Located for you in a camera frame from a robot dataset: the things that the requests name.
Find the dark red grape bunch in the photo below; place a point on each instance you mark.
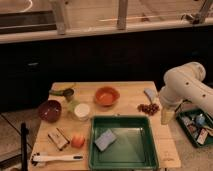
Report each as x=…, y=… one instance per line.
x=150, y=109

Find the white round container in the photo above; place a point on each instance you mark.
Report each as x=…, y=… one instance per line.
x=82, y=111

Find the dark red bowl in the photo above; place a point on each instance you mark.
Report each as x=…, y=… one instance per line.
x=50, y=111

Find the light green object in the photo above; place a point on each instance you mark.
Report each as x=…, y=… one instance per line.
x=72, y=105

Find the small dark cup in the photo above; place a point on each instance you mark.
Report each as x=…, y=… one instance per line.
x=68, y=94

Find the orange fruit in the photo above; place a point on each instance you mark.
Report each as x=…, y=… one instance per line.
x=77, y=141

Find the green plastic tray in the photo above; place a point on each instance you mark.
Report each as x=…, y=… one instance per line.
x=134, y=147

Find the blue sponge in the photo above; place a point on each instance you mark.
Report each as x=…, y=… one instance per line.
x=105, y=139

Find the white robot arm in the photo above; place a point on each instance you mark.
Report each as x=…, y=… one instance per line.
x=185, y=82

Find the small brown box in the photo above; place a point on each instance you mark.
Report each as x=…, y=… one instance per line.
x=58, y=138

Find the green bin with items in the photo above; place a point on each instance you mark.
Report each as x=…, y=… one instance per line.
x=193, y=124

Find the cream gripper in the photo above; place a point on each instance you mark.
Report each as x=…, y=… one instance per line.
x=166, y=115

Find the black vertical pole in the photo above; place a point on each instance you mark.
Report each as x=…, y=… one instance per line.
x=24, y=132

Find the orange bowl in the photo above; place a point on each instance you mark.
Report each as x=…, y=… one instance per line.
x=106, y=96

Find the blue grey cloth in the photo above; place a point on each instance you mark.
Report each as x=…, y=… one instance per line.
x=151, y=94

